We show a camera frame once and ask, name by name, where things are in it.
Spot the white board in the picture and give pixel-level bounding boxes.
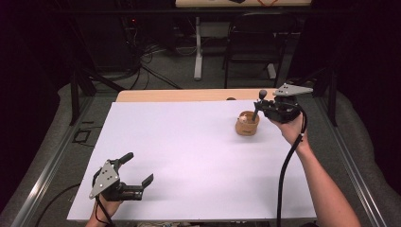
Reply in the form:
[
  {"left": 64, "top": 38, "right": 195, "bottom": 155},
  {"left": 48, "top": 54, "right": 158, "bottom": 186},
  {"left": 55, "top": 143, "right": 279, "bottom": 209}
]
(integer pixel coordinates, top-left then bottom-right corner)
[{"left": 66, "top": 99, "right": 318, "bottom": 221}]

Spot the white desk leg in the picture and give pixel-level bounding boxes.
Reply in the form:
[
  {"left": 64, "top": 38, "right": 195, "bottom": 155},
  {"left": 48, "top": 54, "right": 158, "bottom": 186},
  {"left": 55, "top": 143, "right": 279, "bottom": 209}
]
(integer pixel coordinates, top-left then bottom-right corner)
[{"left": 193, "top": 16, "right": 203, "bottom": 81}]

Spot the wooden table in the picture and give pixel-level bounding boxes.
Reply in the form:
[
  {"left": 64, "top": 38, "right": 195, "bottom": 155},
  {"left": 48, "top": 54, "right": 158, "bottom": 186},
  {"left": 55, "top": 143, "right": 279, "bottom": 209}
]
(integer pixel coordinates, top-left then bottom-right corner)
[{"left": 115, "top": 88, "right": 278, "bottom": 103}]

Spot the black folding chair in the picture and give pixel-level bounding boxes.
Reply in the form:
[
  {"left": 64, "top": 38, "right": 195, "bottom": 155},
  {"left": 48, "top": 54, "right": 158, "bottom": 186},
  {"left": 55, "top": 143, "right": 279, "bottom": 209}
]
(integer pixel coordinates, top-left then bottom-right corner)
[{"left": 222, "top": 11, "right": 298, "bottom": 90}]

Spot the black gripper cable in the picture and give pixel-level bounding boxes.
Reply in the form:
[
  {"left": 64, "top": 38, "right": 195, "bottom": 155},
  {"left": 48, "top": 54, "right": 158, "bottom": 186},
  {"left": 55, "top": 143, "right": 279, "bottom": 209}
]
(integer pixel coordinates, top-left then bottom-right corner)
[
  {"left": 94, "top": 194, "right": 115, "bottom": 227},
  {"left": 276, "top": 102, "right": 309, "bottom": 227}
]

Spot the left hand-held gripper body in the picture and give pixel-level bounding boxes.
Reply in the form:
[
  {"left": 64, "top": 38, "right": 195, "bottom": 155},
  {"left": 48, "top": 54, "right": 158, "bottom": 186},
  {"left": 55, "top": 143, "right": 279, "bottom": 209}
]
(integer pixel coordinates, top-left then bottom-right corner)
[{"left": 88, "top": 158, "right": 145, "bottom": 202}]

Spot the bundle of floor cables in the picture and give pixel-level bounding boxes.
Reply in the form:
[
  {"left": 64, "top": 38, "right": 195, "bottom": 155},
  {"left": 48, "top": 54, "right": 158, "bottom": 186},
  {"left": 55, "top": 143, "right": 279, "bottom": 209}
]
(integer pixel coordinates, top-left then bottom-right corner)
[{"left": 121, "top": 17, "right": 197, "bottom": 91}]

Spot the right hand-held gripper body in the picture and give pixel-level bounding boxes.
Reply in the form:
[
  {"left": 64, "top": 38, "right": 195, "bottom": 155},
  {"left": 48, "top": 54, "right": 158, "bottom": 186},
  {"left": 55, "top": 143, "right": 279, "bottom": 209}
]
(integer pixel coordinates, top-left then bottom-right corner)
[{"left": 262, "top": 82, "right": 314, "bottom": 124}]

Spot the black makeup brush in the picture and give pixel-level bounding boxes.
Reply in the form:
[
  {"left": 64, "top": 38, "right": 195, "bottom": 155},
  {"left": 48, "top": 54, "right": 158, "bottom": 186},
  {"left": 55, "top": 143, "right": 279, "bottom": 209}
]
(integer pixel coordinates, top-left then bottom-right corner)
[{"left": 251, "top": 89, "right": 269, "bottom": 123}]

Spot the round wooden cup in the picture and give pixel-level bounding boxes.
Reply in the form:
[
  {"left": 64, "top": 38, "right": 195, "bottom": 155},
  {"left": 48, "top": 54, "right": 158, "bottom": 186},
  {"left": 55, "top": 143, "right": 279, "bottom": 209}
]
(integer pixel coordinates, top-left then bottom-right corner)
[{"left": 235, "top": 110, "right": 261, "bottom": 137}]

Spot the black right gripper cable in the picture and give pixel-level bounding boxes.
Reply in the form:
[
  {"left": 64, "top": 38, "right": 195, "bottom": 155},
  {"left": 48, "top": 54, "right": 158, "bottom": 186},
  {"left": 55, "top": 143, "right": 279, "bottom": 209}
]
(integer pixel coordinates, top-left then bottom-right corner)
[{"left": 276, "top": 102, "right": 309, "bottom": 227}]

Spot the person's right hand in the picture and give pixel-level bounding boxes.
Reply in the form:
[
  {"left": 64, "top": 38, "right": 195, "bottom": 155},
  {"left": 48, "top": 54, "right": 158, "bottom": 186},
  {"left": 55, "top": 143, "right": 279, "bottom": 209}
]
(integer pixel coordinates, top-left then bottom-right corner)
[{"left": 270, "top": 114, "right": 312, "bottom": 154}]

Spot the white desk foot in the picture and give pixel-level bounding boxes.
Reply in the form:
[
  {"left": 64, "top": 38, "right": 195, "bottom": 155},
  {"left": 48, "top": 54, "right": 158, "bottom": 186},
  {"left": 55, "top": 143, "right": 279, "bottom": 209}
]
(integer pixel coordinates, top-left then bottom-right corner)
[{"left": 266, "top": 61, "right": 278, "bottom": 80}]

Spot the aluminium rail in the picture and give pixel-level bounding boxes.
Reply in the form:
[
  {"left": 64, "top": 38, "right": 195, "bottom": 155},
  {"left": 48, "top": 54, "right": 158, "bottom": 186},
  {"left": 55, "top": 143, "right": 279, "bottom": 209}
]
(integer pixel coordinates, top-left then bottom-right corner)
[
  {"left": 9, "top": 95, "right": 96, "bottom": 227},
  {"left": 315, "top": 94, "right": 388, "bottom": 227}
]

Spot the person's left hand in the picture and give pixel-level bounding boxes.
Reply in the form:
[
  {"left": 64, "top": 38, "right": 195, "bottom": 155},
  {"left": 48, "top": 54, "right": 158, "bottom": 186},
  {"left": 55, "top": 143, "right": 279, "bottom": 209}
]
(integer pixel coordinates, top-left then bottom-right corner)
[{"left": 91, "top": 196, "right": 124, "bottom": 219}]

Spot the black metal frame stand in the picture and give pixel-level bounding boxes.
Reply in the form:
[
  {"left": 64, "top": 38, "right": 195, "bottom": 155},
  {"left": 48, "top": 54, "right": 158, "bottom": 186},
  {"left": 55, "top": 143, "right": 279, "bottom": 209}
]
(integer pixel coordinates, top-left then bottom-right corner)
[
  {"left": 281, "top": 65, "right": 339, "bottom": 128},
  {"left": 69, "top": 64, "right": 127, "bottom": 127}
]

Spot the thin black floor cable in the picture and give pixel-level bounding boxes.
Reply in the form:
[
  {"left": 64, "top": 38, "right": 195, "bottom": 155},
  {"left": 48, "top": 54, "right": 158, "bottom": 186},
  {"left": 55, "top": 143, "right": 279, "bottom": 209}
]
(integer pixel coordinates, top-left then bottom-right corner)
[{"left": 33, "top": 183, "right": 82, "bottom": 227}]

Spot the light wooden desk top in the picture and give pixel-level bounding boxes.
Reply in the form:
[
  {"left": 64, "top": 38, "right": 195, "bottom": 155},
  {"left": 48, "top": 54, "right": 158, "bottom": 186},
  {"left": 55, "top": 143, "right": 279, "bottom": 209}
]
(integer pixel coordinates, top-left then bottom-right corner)
[{"left": 174, "top": 0, "right": 312, "bottom": 9}]

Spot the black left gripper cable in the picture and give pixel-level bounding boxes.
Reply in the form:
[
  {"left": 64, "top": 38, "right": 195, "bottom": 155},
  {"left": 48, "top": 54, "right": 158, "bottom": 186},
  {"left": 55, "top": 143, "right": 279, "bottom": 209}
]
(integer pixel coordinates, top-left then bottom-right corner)
[{"left": 94, "top": 194, "right": 115, "bottom": 227}]

